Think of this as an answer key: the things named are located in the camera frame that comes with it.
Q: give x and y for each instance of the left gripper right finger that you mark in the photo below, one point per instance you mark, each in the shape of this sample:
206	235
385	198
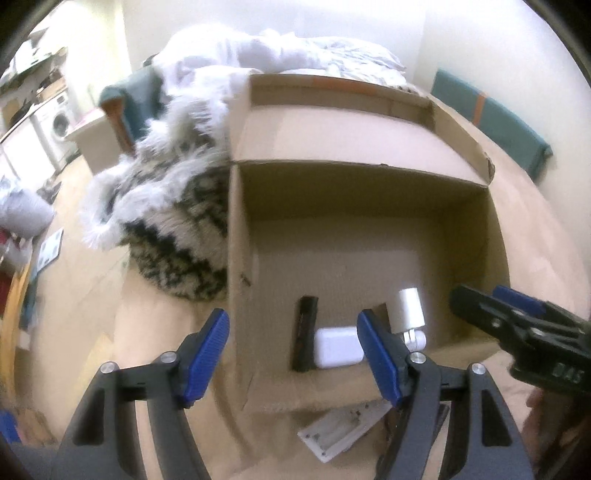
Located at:
483	440

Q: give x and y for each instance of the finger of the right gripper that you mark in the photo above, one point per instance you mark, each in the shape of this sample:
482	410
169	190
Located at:
518	300
494	317

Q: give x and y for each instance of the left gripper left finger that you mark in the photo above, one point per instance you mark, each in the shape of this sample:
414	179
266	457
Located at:
101	440

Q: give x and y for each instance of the white remote control back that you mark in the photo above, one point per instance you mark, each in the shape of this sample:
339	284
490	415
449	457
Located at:
337	431

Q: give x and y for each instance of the person's right hand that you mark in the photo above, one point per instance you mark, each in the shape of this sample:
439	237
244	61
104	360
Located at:
556	435

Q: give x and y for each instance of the white round small plug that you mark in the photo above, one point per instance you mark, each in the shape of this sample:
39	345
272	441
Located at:
415	340

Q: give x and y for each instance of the white power adapter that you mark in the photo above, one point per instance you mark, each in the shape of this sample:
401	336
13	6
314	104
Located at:
405	311

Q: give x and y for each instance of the white rectangular case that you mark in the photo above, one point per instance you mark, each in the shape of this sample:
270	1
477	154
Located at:
337	347

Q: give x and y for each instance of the teal cushion with orange stripe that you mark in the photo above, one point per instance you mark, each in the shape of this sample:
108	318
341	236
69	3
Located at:
521	142

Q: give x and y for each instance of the black rectangular remote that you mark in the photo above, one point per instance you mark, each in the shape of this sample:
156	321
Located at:
304	334

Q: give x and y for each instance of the large cardboard box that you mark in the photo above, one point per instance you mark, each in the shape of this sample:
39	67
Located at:
349	192

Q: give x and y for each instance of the grey stuffed bag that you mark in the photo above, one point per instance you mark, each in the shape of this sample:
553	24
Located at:
23	212

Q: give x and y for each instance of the black white shaggy blanket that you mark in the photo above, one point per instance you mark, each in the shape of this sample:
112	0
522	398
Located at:
168	201

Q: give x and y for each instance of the white washing machine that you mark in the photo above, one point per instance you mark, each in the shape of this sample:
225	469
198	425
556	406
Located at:
53	119

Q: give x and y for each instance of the teal armchair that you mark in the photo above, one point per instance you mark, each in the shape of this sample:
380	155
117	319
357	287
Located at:
130	104

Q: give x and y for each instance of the white crumpled duvet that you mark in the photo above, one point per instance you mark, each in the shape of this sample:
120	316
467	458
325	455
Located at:
188	57

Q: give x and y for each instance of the wooden chair frame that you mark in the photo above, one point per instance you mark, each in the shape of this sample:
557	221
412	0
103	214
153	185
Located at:
10	332

